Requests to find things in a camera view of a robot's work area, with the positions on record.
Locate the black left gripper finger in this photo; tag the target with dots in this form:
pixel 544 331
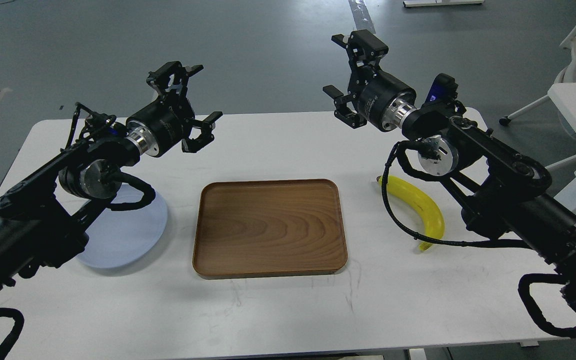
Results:
pixel 170 83
pixel 205 127

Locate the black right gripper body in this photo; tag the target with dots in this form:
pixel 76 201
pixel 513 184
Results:
pixel 376 93

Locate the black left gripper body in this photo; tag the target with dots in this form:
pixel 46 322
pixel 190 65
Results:
pixel 168 122

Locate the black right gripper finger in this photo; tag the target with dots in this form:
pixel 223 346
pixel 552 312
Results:
pixel 364 51
pixel 342 110

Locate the light blue plate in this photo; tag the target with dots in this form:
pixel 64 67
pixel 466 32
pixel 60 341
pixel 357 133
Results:
pixel 119 238

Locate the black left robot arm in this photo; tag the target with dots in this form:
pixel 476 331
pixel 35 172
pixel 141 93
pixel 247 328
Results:
pixel 44 217

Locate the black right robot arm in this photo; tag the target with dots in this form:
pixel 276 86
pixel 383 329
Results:
pixel 502 193

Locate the yellow banana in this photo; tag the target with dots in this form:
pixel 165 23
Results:
pixel 426 208

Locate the white table base far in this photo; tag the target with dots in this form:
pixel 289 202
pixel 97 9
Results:
pixel 408 4

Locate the wooden tray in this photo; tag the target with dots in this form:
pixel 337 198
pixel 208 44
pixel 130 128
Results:
pixel 269 228

